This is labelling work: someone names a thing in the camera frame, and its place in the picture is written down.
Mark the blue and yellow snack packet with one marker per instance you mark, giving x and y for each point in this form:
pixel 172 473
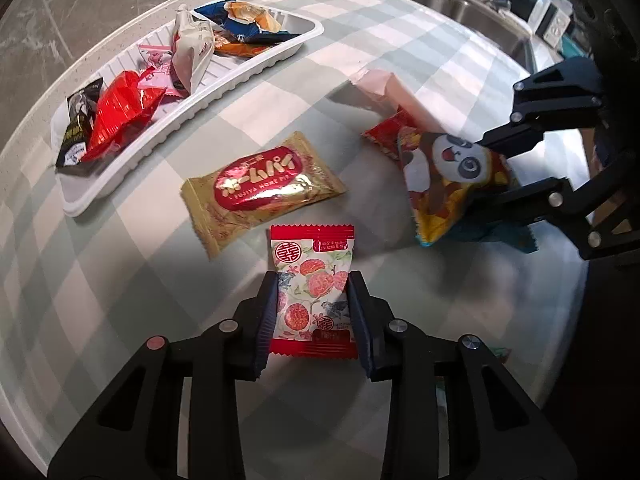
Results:
pixel 240 25

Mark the red white floral packet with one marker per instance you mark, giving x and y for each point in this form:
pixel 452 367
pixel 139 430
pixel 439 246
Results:
pixel 312 285

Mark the red foil snack packet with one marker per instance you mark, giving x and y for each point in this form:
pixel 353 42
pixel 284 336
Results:
pixel 120 115

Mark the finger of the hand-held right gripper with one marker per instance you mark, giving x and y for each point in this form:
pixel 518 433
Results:
pixel 540 200
pixel 550 105

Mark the pale pink long packet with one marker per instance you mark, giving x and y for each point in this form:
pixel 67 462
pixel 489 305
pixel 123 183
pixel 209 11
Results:
pixel 395 90

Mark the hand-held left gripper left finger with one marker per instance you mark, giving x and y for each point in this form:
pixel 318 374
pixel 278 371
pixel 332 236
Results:
pixel 267 320

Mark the green snack packet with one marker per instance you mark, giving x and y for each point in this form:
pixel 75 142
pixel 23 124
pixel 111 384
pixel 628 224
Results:
pixel 500 354

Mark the gold red-oval snack packet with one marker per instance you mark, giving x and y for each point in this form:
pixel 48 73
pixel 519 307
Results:
pixel 260 185

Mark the black snack packet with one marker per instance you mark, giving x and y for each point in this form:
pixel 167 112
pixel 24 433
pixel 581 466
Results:
pixel 80 120

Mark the white plastic tray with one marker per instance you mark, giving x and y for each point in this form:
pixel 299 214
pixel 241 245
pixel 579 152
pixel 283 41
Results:
pixel 130 160

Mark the stainless steel sink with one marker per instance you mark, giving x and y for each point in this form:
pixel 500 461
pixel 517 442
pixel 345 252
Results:
pixel 480 20

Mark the white red-striped snack packet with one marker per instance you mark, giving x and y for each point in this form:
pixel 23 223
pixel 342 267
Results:
pixel 190 55

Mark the long orange snack packet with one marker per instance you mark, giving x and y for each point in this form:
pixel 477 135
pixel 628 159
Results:
pixel 240 49

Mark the blue panda snack packet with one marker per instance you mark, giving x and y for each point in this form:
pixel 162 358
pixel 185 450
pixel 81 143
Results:
pixel 440 185

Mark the small pink snack packet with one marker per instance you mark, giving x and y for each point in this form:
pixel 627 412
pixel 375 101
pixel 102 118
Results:
pixel 160 82
pixel 152 55

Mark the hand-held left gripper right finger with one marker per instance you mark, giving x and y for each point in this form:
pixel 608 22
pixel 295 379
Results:
pixel 362 325

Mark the white microwave oven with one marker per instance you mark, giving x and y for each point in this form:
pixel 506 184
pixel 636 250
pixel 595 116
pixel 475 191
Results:
pixel 552 22

